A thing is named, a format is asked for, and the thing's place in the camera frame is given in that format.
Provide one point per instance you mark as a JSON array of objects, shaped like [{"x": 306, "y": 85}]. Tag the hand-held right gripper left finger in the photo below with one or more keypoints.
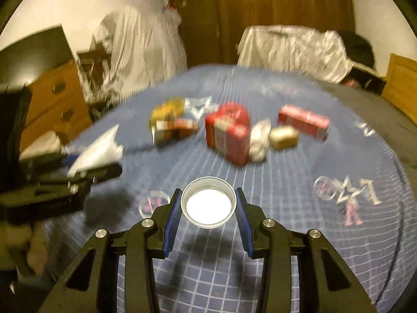
[{"x": 172, "y": 221}]

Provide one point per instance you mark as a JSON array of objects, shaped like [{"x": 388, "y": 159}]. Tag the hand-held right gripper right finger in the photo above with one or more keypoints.
[{"x": 245, "y": 225}]

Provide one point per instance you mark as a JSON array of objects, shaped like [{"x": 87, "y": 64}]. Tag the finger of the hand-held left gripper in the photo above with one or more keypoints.
[
  {"x": 104, "y": 171},
  {"x": 66, "y": 160}
]

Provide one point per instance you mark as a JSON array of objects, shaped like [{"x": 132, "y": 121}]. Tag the white tissue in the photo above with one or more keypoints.
[{"x": 97, "y": 150}]

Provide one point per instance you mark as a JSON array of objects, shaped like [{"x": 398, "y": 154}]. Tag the person's left hand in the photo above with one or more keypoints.
[{"x": 37, "y": 247}]

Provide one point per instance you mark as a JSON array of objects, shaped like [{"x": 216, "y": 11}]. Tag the blue checked bedsheet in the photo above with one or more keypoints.
[{"x": 293, "y": 202}]

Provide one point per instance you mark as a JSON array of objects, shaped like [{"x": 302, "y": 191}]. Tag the wooden dresser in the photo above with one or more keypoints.
[{"x": 55, "y": 104}]

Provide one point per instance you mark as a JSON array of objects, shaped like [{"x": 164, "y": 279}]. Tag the orange white box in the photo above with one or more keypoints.
[{"x": 176, "y": 129}]

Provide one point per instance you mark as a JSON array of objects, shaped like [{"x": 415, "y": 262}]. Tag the white plastic wrapper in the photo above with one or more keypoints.
[{"x": 259, "y": 140}]

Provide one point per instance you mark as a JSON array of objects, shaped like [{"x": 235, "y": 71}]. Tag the yellow snack packet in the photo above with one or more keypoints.
[{"x": 166, "y": 111}]

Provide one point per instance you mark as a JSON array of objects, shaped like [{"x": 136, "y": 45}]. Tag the pale yellow sponge cake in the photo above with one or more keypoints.
[{"x": 283, "y": 137}]

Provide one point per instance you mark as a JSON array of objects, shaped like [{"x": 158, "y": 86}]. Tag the red carton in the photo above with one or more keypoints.
[{"x": 233, "y": 127}]

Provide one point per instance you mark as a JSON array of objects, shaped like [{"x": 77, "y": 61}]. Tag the dark wooden chair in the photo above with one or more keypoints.
[{"x": 94, "y": 55}]

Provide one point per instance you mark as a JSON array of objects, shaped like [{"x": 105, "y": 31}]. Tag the black flat television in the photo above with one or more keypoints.
[{"x": 35, "y": 55}]

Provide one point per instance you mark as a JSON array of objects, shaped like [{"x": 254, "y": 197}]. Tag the red rectangular box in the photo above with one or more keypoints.
[{"x": 303, "y": 120}]

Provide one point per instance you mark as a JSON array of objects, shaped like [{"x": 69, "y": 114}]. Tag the grey striped cloth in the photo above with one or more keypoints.
[{"x": 136, "y": 45}]

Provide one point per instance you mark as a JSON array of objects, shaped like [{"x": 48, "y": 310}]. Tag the grey blanket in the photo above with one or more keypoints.
[{"x": 384, "y": 127}]

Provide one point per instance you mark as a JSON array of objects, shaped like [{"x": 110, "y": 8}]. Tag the brown wooden door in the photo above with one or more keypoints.
[{"x": 198, "y": 22}]

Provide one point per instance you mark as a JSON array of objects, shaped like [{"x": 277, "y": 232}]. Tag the red hanging ornament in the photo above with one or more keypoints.
[{"x": 172, "y": 6}]

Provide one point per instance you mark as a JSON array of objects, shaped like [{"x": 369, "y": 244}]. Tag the white satin cloth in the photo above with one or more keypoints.
[{"x": 293, "y": 49}]

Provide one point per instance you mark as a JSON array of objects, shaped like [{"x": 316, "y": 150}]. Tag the black coat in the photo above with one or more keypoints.
[{"x": 358, "y": 47}]

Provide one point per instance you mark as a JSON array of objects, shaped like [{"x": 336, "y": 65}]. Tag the wooden bed headboard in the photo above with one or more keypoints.
[{"x": 400, "y": 81}]

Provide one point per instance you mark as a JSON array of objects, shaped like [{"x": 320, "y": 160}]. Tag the brown wooden wardrobe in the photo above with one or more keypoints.
[{"x": 280, "y": 0}]

